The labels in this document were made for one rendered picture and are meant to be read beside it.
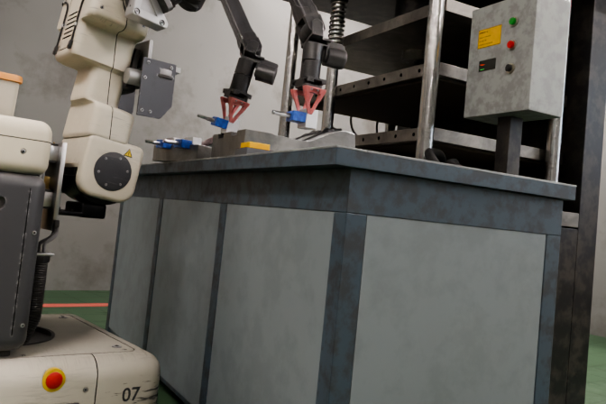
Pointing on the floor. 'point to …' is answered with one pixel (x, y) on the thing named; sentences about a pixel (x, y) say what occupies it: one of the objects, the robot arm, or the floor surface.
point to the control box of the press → (517, 68)
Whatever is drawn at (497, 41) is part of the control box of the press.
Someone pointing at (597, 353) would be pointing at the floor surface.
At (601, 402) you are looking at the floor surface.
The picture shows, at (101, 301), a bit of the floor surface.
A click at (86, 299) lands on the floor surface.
